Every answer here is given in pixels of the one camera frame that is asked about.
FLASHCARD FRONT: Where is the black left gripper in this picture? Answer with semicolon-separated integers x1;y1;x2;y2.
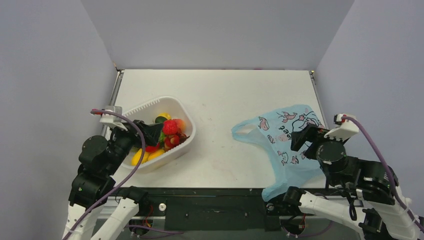
105;118;163;175

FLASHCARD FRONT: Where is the dark green fake avocado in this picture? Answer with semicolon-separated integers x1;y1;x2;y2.
154;116;168;124

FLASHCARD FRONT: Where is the red fake strawberry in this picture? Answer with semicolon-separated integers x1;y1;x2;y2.
162;119;179;136

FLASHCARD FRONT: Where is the light blue printed plastic bag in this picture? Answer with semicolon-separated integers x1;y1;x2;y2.
231;104;324;202

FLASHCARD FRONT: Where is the red fake apple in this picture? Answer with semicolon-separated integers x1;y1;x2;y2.
145;143;161;154

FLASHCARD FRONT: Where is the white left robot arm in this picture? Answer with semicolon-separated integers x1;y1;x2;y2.
62;120;163;240

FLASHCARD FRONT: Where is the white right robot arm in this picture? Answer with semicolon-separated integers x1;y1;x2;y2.
282;121;423;240

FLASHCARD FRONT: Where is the yellow fake lemon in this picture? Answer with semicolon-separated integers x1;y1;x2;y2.
157;112;172;120

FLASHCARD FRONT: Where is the yellow fake mango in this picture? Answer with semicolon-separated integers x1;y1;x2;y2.
130;149;165;166

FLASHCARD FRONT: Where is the orange fake peach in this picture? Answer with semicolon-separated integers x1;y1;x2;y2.
172;118;186;133

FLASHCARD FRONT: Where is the white plastic basket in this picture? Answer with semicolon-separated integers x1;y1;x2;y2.
122;96;197;174

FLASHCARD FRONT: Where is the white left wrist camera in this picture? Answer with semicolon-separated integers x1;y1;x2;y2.
99;106;128;131

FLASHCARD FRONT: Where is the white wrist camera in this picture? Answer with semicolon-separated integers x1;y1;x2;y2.
324;113;359;142
99;106;128;131

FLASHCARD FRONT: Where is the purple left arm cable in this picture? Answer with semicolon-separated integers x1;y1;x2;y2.
62;108;185;240

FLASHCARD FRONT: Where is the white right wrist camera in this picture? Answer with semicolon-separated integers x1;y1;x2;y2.
324;113;359;142

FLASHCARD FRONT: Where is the aluminium table edge rail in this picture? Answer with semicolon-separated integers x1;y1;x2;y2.
309;70;331;127

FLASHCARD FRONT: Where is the left aluminium table rail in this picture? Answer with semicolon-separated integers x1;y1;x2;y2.
100;69;125;137

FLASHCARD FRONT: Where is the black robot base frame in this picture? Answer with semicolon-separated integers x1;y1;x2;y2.
111;186;307;235

